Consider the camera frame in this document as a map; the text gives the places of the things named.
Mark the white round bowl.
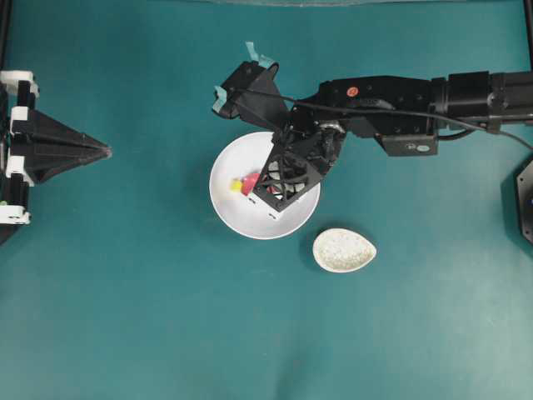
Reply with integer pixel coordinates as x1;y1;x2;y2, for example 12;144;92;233
209;132;321;240

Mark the black camera cable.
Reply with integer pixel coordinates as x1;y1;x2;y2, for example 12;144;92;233
231;89;533;151

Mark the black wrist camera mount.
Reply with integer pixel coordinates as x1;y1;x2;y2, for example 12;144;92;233
212;42;289;131

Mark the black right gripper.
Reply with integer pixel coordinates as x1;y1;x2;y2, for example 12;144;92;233
252;127;346;212

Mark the yellow hexagonal prism block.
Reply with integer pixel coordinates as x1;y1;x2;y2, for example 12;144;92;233
230;179;243;193

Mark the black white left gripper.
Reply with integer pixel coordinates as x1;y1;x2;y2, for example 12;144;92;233
1;70;112;243

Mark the speckled teardrop dish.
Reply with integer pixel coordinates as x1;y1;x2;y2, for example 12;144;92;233
312;228;377;273

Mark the red plastic spoon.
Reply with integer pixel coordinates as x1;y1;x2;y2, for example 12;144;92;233
241;172;260;197

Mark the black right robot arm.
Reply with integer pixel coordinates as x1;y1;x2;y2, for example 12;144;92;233
252;72;532;213

